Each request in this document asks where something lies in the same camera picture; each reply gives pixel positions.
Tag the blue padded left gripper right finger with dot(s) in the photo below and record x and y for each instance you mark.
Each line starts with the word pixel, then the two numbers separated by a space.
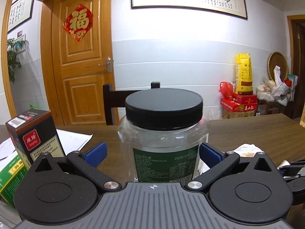
pixel 210 155

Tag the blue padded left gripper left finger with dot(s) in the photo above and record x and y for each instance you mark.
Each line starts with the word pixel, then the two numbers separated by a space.
pixel 95 155

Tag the white paper sheets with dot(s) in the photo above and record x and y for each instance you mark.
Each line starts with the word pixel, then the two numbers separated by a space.
pixel 70 141

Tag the crumpled white tissue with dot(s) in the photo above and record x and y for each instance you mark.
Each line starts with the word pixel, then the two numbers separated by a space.
pixel 245 150

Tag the clear plastic bag on floor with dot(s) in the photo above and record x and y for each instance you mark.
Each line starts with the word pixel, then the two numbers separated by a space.
pixel 212 115

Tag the brown cardboard box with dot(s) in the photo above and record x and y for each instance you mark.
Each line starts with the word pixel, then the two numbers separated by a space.
pixel 240 112

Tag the red gift box lower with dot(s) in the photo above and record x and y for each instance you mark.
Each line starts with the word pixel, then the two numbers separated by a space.
pixel 236 107

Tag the red gift box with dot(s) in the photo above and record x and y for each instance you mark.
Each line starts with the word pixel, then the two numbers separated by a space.
pixel 236 107
pixel 244 99

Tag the clear plastic jar green label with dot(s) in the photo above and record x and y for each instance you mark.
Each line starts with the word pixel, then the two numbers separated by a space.
pixel 162 156

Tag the dark wooden chair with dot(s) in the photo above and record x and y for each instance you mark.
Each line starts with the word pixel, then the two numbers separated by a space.
pixel 113 99

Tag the black carton red label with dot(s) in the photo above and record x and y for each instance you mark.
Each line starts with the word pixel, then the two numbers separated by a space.
pixel 33 132

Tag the red plastic bag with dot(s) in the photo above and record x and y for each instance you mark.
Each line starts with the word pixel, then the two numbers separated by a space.
pixel 227 90

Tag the red gift box upper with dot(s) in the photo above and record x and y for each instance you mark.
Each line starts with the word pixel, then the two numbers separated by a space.
pixel 244 99

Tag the yellow tall bag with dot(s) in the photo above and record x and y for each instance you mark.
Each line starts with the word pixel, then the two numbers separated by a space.
pixel 244 78

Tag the small wooden stool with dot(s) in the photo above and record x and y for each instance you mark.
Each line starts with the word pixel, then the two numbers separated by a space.
pixel 270 107

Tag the green carton box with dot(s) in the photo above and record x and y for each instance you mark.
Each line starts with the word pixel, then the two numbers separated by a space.
pixel 13 171

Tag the pile of white plastic bags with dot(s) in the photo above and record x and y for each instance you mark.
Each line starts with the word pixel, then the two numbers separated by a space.
pixel 277 90

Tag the round woven bamboo basket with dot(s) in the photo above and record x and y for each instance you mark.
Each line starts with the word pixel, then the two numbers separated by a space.
pixel 277 59

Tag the green potted plant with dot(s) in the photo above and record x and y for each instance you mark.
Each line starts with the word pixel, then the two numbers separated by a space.
pixel 13 63

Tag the small framed picture hallway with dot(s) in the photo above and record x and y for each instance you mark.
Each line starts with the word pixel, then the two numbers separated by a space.
pixel 20 44

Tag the red fu door decoration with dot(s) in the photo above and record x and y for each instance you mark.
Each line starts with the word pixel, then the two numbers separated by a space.
pixel 78 23

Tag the wooden door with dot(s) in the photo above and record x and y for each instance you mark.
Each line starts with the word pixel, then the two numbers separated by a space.
pixel 78 78

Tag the framed calligraphy in hallway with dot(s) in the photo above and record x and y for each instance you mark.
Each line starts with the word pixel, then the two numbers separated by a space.
pixel 20 11

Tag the silver door handle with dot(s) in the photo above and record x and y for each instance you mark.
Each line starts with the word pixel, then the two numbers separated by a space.
pixel 107 64

